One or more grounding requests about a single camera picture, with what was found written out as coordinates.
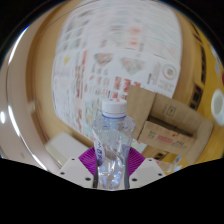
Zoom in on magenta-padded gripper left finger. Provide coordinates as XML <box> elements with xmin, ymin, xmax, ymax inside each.
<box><xmin>54</xmin><ymin>147</ymin><xmax>101</xmax><ymax>190</ymax></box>

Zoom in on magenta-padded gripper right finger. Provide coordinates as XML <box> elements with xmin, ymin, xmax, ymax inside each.
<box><xmin>126</xmin><ymin>147</ymin><xmax>167</xmax><ymax>190</ymax></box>

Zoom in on clear white-capped water bottle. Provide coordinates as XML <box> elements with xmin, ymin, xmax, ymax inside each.
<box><xmin>91</xmin><ymin>98</ymin><xmax>137</xmax><ymax>191</ymax></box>

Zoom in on brown cardboard box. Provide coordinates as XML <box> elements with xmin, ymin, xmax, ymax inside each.
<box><xmin>126</xmin><ymin>84</ymin><xmax>214</xmax><ymax>164</ymax></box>

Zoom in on white cup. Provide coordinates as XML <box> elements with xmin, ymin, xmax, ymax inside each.
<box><xmin>210</xmin><ymin>89</ymin><xmax>224</xmax><ymax>127</ymax></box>

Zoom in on large wall poster with maps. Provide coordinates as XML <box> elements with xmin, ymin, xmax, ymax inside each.
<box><xmin>51</xmin><ymin>0</ymin><xmax>183</xmax><ymax>141</ymax></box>

